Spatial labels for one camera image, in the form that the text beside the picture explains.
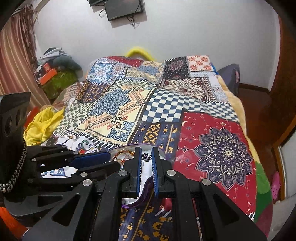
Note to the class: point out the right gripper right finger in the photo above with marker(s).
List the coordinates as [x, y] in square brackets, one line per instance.
[201, 211]

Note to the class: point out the dark bag beside bed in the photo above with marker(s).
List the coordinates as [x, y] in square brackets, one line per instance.
[231, 77]

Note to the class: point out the pile of clothes and boxes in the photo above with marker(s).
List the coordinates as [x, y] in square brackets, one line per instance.
[56, 70]

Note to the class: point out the wall-mounted black television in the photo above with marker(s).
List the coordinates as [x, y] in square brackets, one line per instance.
[96, 2]

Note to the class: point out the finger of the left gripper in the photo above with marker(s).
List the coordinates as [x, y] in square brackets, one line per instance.
[88, 160]
[98, 172]

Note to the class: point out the small dark wall monitor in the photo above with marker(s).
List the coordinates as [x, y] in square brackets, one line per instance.
[116, 9]

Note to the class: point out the purple heart-shaped jewelry box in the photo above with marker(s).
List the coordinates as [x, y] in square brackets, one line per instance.
[122, 154]

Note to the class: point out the striped pink curtain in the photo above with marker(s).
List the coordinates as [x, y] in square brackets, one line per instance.
[18, 57]

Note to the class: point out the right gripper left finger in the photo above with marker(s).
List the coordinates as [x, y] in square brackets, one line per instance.
[92, 210]

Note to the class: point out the pink slipper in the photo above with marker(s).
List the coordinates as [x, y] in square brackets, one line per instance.
[275, 186]

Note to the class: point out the brown wooden door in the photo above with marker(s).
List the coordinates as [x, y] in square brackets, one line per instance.
[283, 90]

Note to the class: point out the yellow cloth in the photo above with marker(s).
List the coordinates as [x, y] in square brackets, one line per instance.
[42, 126]

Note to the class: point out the colourful patchwork bedspread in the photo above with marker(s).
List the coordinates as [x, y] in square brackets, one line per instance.
[179, 106]

